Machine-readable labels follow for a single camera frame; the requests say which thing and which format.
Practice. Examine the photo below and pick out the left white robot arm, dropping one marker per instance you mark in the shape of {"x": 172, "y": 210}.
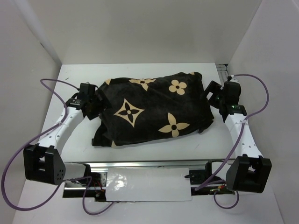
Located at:
{"x": 42, "y": 161}

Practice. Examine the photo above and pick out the white cover plate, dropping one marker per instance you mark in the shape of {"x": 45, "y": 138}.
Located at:
{"x": 148, "y": 185}

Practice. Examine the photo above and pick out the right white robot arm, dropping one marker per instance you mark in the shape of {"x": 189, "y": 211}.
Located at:
{"x": 250, "y": 170}

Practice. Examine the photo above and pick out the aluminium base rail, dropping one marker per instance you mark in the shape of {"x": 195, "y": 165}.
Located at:
{"x": 199, "y": 171}

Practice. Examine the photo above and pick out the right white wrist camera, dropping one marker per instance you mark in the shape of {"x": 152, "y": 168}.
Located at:
{"x": 232, "y": 78}

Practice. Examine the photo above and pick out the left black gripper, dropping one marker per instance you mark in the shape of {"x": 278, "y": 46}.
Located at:
{"x": 104, "y": 102}

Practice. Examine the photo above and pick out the aluminium side rail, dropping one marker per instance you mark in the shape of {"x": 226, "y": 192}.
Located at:
{"x": 222, "y": 70}

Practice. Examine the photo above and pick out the black beige patterned pillowcase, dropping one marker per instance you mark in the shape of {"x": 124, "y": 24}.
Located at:
{"x": 143, "y": 110}

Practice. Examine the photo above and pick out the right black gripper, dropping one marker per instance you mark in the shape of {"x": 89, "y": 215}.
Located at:
{"x": 214, "y": 87}

